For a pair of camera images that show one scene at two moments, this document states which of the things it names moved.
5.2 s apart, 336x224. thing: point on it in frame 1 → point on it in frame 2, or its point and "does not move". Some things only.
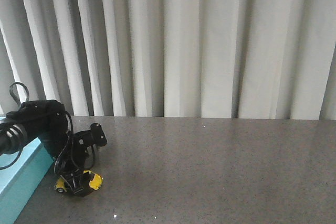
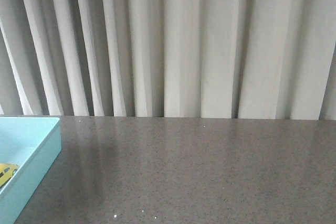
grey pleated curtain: [253, 45] does not move
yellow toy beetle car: [95, 184] → [7, 171]
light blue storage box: [20, 183] does not move
